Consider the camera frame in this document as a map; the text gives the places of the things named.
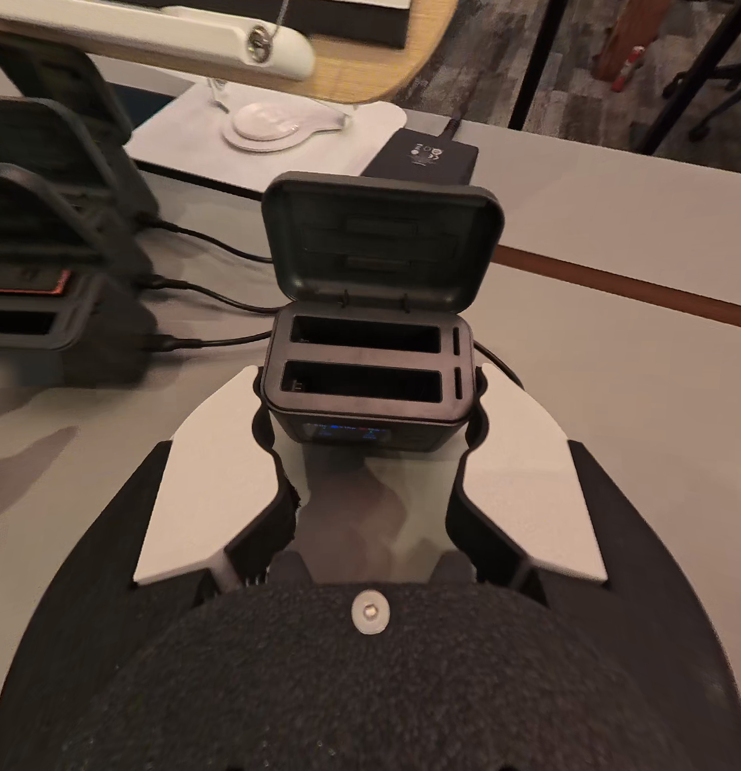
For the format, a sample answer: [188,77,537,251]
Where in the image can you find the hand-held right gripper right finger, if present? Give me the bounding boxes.
[446,364,609,585]

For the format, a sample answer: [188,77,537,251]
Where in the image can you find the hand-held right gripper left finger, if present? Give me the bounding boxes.
[131,366,301,588]

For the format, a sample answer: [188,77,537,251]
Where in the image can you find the black battery charging case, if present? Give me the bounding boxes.
[0,30,162,225]
[0,96,153,281]
[0,163,156,388]
[259,171,507,455]

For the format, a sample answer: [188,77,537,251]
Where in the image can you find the black battery orange rim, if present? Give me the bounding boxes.
[0,271,71,297]

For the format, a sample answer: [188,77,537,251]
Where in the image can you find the black charging hub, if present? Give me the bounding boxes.
[361,126,480,182]

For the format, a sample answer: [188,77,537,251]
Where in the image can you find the small red canister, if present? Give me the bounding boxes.
[610,45,646,92]

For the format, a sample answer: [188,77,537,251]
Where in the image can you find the black office chair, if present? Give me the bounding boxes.
[662,60,741,142]

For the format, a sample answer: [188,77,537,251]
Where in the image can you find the dark desk black legs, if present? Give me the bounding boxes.
[637,0,741,155]

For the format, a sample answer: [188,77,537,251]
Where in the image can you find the wooden pillar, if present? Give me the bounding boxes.
[592,0,674,80]

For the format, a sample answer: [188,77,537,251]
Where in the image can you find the white paper poster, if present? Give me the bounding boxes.
[94,0,415,50]

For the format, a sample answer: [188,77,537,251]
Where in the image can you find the black charging cable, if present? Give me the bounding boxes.
[473,340,522,386]
[143,330,275,355]
[136,216,276,265]
[136,274,282,315]

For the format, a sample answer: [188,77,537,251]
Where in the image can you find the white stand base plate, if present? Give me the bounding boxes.
[130,81,409,182]

